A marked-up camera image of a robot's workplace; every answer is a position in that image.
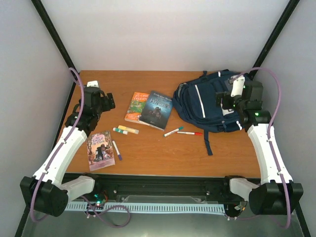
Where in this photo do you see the red cap white marker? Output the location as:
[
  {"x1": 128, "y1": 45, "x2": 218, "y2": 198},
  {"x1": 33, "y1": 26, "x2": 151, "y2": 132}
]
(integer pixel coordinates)
[{"x1": 177, "y1": 131, "x2": 203, "y2": 135}]

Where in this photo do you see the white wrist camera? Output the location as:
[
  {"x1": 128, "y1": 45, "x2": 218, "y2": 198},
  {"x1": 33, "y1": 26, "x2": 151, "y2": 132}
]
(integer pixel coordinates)
[
  {"x1": 86, "y1": 80, "x2": 99, "y2": 88},
  {"x1": 229, "y1": 75, "x2": 245, "y2": 97}
]

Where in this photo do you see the purple cap white marker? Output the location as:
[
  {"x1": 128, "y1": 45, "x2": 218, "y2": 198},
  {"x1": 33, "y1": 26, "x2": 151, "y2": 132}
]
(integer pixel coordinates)
[{"x1": 112, "y1": 140, "x2": 122, "y2": 161}]

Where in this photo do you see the yellow highlighter marker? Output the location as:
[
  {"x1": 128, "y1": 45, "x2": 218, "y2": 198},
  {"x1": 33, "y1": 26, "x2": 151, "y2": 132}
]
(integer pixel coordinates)
[{"x1": 118, "y1": 125, "x2": 139, "y2": 134}]

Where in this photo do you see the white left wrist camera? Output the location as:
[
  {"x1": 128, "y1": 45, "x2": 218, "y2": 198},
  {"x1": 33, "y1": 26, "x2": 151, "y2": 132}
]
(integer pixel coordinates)
[{"x1": 86, "y1": 80, "x2": 99, "y2": 88}]

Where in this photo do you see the navy blue backpack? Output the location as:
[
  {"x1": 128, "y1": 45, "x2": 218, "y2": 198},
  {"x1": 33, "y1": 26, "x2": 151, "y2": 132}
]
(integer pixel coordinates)
[{"x1": 172, "y1": 70, "x2": 243, "y2": 156}]

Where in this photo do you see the teal cap white marker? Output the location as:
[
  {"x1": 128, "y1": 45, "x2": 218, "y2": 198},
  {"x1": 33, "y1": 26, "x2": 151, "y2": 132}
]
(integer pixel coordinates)
[{"x1": 163, "y1": 126, "x2": 184, "y2": 137}]

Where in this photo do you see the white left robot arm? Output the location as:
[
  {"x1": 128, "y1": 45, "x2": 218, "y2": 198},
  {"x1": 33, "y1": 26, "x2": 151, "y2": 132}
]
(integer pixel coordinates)
[{"x1": 20, "y1": 81, "x2": 115, "y2": 217}]

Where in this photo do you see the dark blue Wuthering Heights book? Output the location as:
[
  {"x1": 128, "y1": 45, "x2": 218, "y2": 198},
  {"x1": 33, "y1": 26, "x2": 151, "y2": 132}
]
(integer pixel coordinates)
[{"x1": 139, "y1": 90, "x2": 173, "y2": 131}]

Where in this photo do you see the light blue cable duct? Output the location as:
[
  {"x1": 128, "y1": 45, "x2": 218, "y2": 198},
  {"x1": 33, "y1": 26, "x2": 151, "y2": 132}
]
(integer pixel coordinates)
[{"x1": 65, "y1": 201, "x2": 225, "y2": 215}]

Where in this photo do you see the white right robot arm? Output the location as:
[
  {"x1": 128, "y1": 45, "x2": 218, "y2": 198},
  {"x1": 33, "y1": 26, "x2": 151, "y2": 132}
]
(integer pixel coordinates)
[{"x1": 216, "y1": 78, "x2": 303, "y2": 215}]

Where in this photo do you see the orange Treehouse book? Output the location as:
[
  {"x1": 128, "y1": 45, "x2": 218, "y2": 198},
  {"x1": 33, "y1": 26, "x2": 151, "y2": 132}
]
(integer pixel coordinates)
[{"x1": 124, "y1": 92, "x2": 149, "y2": 124}]

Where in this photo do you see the green cap white marker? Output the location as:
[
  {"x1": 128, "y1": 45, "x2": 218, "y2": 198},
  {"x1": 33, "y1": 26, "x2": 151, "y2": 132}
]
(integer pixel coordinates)
[{"x1": 113, "y1": 127, "x2": 128, "y2": 135}]

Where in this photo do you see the pink illustrated book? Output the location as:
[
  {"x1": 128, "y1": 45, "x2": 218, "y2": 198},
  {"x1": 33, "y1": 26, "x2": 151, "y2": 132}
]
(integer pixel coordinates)
[{"x1": 86, "y1": 130, "x2": 115, "y2": 171}]

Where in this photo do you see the black aluminium frame rail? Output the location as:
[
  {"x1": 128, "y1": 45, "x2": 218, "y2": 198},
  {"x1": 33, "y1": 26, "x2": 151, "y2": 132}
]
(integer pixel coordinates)
[{"x1": 61, "y1": 172, "x2": 262, "y2": 205}]

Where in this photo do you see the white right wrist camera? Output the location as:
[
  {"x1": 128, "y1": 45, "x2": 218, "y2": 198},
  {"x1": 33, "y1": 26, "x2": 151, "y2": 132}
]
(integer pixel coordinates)
[{"x1": 229, "y1": 75, "x2": 245, "y2": 97}]

